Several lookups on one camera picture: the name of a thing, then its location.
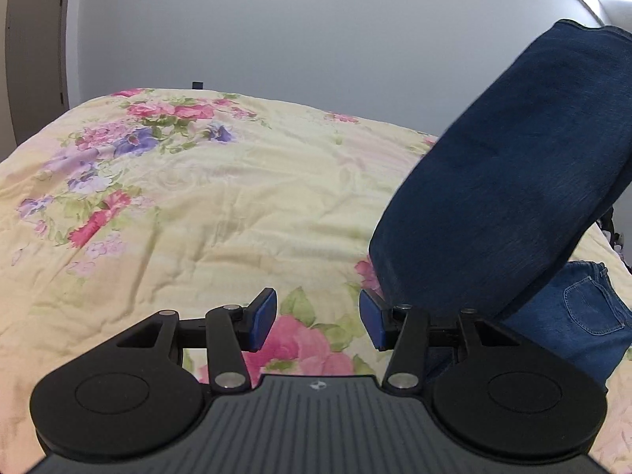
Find dark clothes pile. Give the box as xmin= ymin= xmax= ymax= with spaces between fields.
xmin=597 ymin=207 xmax=631 ymax=271

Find blue denim jeans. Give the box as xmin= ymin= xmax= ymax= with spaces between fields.
xmin=369 ymin=21 xmax=631 ymax=383

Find floral yellow bed quilt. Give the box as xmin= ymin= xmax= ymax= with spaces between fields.
xmin=0 ymin=87 xmax=632 ymax=474

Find grey door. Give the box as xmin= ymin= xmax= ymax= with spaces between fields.
xmin=6 ymin=0 xmax=70 ymax=145

